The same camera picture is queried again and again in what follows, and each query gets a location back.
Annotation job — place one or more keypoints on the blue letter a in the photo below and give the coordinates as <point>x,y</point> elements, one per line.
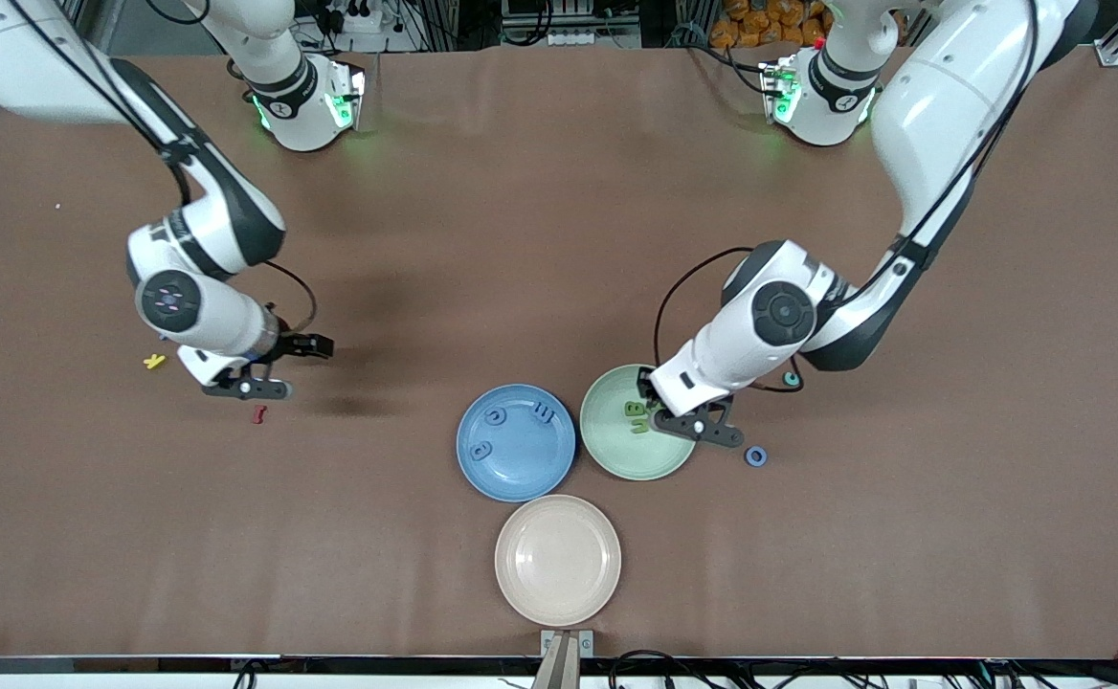
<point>480,450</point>

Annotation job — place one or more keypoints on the beige plate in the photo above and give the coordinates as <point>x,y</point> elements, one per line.
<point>557,560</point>

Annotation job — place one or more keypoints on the blue letter O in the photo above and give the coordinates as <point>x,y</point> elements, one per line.
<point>749,456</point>

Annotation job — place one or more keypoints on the blue letter E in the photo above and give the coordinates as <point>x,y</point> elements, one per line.
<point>542,412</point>

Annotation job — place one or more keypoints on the blue letter G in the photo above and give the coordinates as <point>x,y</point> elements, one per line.
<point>486,415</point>

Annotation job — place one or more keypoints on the orange bags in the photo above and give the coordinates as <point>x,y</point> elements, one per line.
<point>760,24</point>

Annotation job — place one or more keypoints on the white power strip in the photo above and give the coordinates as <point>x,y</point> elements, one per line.
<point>358,19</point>
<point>576,37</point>

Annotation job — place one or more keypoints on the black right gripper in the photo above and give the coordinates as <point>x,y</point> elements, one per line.
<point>292,346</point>

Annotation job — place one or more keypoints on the blue plate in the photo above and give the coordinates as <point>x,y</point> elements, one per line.
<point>516,474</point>

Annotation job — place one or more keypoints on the light green plate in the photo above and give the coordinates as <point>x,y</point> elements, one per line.
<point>607,450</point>

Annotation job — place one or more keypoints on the silver table edge rail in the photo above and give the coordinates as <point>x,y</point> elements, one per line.
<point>138,664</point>

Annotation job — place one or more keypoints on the yellow letter K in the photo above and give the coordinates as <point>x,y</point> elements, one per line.
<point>154,361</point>

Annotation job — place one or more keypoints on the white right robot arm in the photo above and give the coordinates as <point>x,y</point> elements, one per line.
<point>224,220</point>

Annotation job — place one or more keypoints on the grey base connector box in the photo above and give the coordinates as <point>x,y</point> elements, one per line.
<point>777,91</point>
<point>346,96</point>

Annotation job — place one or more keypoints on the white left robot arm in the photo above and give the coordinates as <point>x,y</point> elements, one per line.
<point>932,105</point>

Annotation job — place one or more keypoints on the grey metal table bracket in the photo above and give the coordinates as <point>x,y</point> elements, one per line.
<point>559,643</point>

